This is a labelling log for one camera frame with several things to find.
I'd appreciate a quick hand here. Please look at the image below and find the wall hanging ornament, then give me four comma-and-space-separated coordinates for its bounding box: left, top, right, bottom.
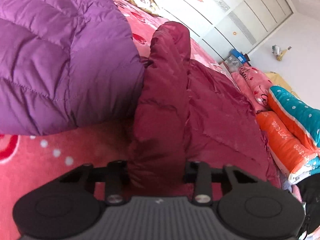
272, 45, 292, 61

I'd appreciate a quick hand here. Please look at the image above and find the blue box by wardrobe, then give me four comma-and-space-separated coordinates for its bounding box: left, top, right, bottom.
230, 49, 250, 64

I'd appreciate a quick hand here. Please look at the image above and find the purple down jacket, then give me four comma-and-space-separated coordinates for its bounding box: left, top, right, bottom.
1, 0, 144, 135

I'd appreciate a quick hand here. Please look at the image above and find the white sliding wardrobe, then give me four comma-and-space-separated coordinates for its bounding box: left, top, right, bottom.
155, 0, 293, 62

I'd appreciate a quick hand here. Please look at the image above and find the crimson down jacket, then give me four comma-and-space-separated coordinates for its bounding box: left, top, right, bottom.
127, 22, 280, 196

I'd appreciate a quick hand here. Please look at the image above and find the black garment at headboard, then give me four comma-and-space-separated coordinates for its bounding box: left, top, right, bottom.
297, 173, 320, 235

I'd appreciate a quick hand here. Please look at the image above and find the pink folded quilt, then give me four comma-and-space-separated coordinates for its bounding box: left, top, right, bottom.
231, 66, 273, 113

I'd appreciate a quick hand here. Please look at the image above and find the orange teal folded quilt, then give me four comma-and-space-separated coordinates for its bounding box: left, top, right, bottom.
257, 86, 319, 184

